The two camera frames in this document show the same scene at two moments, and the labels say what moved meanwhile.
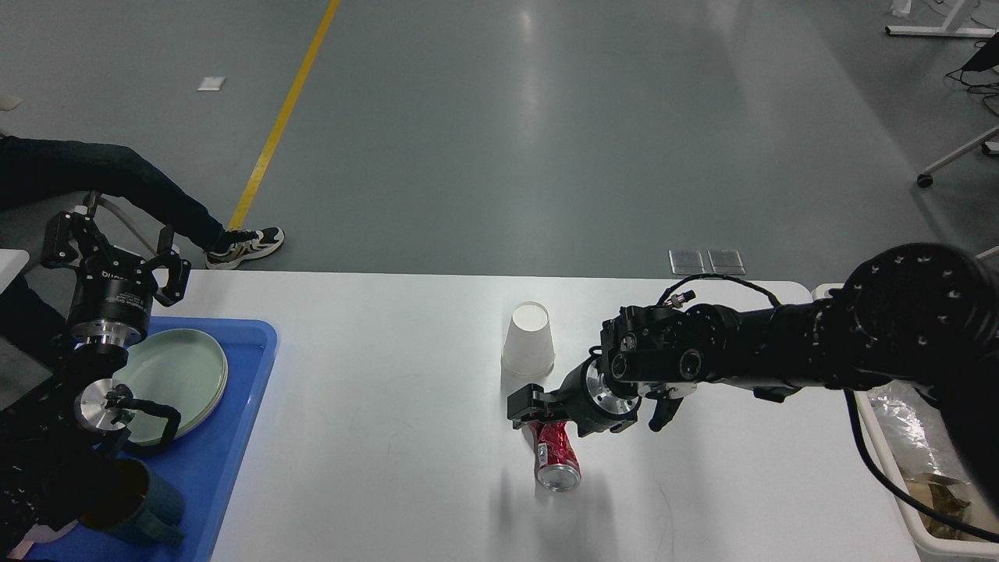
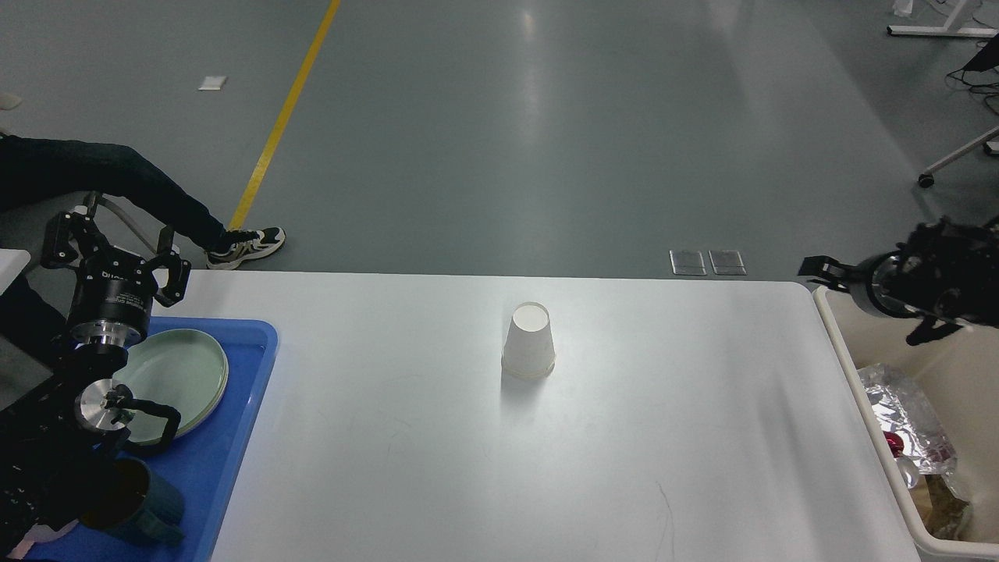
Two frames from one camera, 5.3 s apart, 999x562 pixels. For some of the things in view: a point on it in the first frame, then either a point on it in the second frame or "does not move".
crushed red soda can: [556, 465] → [908, 467]
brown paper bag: [937, 492] does not move
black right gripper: [586, 400] → [872, 283]
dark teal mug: [130, 499] does not move
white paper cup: [528, 349] does not move
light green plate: [184, 370] does not move
